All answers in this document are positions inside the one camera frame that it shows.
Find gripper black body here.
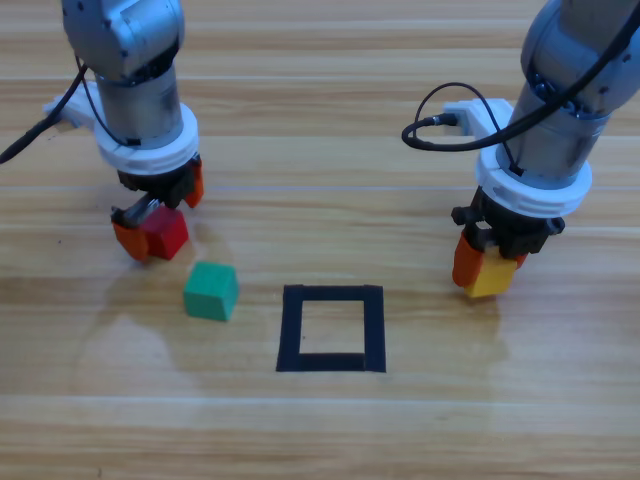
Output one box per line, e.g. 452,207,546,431
451,187,566,259
110,157,196,226

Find yellow cube block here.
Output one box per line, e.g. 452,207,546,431
463,252,519,300

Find red cube block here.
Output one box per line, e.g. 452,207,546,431
139,205,190,261

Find green cube block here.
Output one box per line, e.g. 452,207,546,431
182,261,240,322

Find black tape square outline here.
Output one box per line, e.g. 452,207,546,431
275,284,388,374

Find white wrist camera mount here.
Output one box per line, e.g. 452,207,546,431
42,82,200,177
442,97,594,219

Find arm thin wire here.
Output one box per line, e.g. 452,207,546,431
74,52,144,147
415,82,527,177

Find arm thick black cable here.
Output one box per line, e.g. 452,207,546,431
401,0,640,151
0,64,91,166

